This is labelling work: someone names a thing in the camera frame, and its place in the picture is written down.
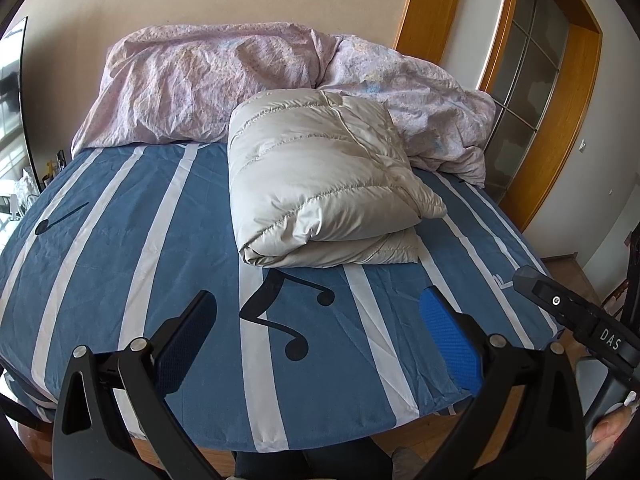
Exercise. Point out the pink crumpled duvet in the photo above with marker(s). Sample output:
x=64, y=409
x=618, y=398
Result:
x=190, y=85

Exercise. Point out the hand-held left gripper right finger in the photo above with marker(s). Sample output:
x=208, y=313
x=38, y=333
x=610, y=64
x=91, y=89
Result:
x=450, y=347

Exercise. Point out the frosted glass door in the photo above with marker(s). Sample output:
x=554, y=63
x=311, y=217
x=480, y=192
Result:
x=530, y=65

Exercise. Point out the white tabletop device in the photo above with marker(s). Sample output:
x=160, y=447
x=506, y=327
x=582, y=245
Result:
x=7, y=206

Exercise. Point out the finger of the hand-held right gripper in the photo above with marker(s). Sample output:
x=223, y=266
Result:
x=550, y=292

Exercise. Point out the dark wooden chair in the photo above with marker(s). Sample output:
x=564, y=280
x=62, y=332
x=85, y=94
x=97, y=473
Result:
x=627, y=280

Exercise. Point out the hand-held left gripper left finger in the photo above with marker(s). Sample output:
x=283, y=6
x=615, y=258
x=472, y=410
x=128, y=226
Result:
x=185, y=352

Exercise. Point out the white puffer jacket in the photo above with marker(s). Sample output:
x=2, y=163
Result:
x=310, y=180

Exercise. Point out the blue striped bed sheet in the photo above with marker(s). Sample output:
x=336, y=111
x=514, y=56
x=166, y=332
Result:
x=125, y=260

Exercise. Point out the group of dark bottles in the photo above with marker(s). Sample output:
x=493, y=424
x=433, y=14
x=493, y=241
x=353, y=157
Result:
x=55, y=164

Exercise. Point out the clear plastic bag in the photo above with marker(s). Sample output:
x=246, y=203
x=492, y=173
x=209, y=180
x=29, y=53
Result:
x=25, y=184

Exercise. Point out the person's right hand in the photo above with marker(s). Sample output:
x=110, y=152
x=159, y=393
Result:
x=610, y=427

